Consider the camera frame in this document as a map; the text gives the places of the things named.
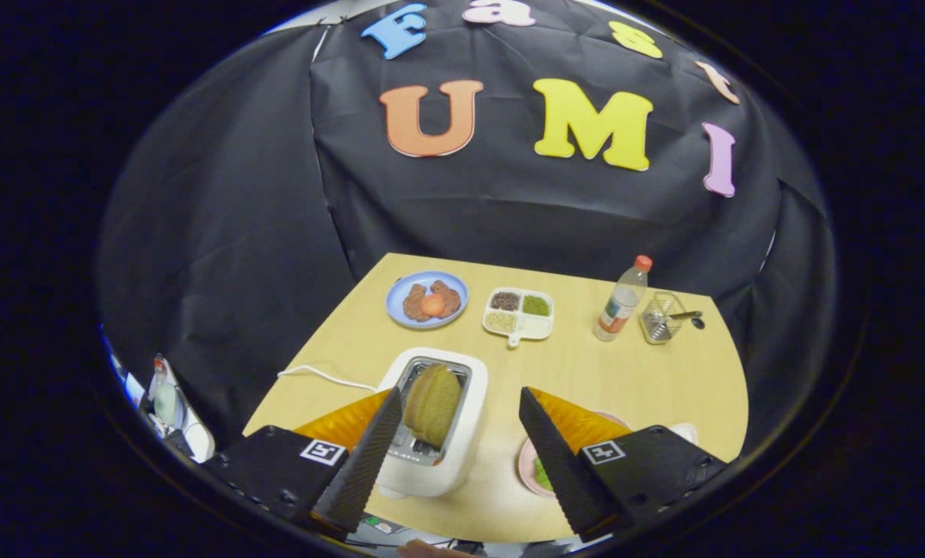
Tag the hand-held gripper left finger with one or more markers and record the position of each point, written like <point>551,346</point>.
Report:
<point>358,465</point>

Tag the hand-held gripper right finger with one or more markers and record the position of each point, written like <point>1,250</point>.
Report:
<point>563,465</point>

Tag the green lettuce leaf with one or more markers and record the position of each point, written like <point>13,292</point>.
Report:
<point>544,474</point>

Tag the toasted bread slice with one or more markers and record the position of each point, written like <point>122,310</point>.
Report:
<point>431,403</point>

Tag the pink round plate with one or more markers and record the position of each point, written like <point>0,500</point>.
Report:
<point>527,461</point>

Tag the white toaster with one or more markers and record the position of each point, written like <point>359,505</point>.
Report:
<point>469,434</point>

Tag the white square plate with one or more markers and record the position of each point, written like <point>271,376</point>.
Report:
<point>683,431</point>

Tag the white divided grain tray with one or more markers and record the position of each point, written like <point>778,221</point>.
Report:
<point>540,327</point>

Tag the brown meat piece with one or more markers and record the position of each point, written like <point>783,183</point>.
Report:
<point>414,306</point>
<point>448,298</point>

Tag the clear plastic water bottle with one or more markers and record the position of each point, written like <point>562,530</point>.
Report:
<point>621,306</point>

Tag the blue round plate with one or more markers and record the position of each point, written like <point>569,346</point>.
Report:
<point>400,298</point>

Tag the orange round food piece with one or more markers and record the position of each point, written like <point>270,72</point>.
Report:
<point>432,305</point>

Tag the white clutter beside table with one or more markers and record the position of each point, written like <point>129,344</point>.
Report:
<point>170,404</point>

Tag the black backdrop cloth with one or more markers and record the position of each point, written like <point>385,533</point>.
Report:
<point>238,232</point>

